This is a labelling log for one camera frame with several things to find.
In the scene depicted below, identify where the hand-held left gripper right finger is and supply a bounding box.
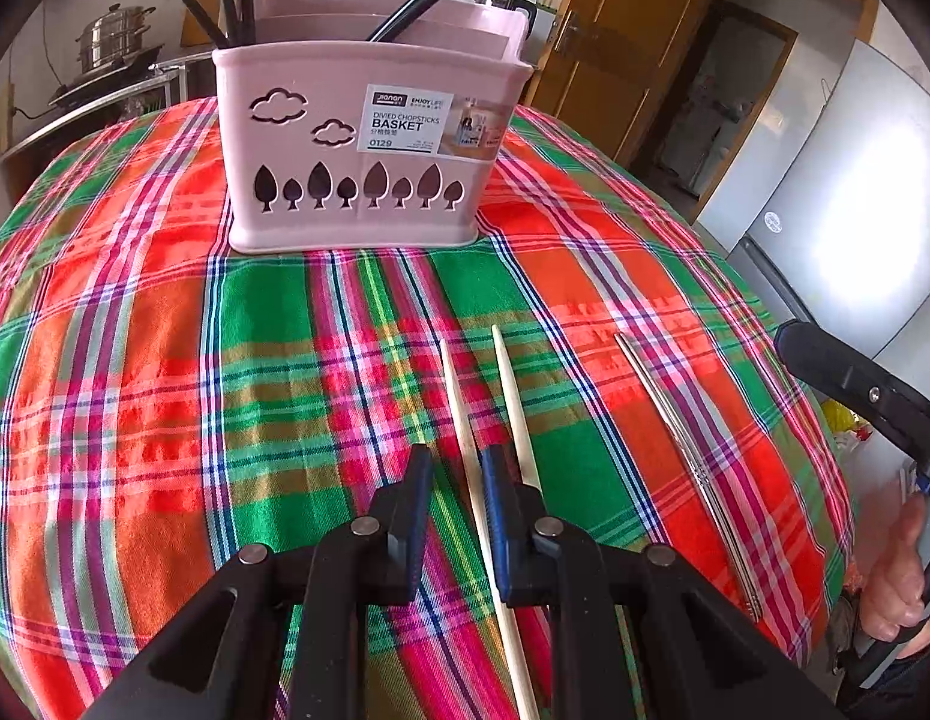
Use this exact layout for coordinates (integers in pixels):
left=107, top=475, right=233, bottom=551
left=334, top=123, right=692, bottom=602
left=482, top=445, right=841, bottom=720

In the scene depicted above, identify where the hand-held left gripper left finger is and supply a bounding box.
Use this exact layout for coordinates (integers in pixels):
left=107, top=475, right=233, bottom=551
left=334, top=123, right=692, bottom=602
left=82, top=445, right=436, bottom=720

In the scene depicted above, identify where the wooden chopstick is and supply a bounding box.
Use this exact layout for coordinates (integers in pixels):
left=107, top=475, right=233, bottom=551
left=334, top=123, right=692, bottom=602
left=440, top=339, right=542, bottom=720
left=490, top=324, right=545, bottom=496

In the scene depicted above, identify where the pink plastic chopstick basket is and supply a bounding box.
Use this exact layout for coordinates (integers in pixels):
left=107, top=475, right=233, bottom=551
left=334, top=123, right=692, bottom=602
left=212, top=0, right=537, bottom=254

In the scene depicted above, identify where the person's right hand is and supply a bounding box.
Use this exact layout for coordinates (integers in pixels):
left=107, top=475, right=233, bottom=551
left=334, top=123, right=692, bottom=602
left=859, top=496, right=930, bottom=644

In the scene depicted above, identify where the yellow plastic bag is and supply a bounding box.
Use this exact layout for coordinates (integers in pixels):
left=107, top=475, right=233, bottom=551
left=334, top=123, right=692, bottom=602
left=821, top=399, right=860, bottom=451

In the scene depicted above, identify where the silver refrigerator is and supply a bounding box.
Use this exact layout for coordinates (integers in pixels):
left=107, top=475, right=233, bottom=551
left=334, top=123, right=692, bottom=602
left=694, top=37, right=930, bottom=421

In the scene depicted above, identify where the plaid tablecloth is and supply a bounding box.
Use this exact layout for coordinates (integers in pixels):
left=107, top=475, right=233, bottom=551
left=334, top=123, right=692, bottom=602
left=0, top=94, right=860, bottom=720

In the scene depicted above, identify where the wooden door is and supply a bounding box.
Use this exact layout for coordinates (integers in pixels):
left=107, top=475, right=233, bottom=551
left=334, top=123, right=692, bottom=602
left=525, top=0, right=728, bottom=166

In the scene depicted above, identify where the metal side table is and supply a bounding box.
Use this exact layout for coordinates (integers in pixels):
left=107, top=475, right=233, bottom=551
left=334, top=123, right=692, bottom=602
left=0, top=60, right=190, bottom=166

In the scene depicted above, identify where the black induction cooker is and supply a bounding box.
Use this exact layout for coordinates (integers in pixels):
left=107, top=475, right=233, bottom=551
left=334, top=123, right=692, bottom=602
left=49, top=45, right=162, bottom=107

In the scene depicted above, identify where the steel steamer pot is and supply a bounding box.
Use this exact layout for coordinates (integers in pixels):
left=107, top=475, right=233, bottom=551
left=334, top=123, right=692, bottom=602
left=76, top=4, right=157, bottom=76

